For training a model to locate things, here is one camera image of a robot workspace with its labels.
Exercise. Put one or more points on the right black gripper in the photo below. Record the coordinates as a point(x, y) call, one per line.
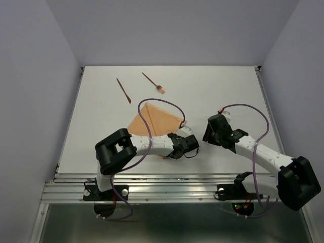
point(213, 127)

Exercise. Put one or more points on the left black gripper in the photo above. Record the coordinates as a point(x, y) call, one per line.
point(192, 142)

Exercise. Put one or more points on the peach satin napkin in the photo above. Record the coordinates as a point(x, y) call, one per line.
point(150, 128)

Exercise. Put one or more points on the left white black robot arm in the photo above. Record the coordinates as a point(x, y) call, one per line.
point(115, 151)

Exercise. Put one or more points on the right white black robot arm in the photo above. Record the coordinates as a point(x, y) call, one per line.
point(291, 180)

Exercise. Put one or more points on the copper knife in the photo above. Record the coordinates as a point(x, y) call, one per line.
point(122, 88)

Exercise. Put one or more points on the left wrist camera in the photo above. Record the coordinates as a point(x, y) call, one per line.
point(184, 131)

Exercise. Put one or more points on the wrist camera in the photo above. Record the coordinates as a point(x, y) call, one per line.
point(184, 131)
point(226, 114)

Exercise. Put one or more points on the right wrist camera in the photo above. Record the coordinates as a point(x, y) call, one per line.
point(226, 114)

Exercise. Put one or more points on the aluminium rail frame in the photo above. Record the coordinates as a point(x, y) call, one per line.
point(173, 200)

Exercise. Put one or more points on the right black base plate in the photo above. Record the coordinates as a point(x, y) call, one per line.
point(235, 191)

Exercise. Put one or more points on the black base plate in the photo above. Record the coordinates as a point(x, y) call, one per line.
point(235, 191)
point(92, 193)

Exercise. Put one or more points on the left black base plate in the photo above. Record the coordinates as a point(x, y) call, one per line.
point(92, 193)

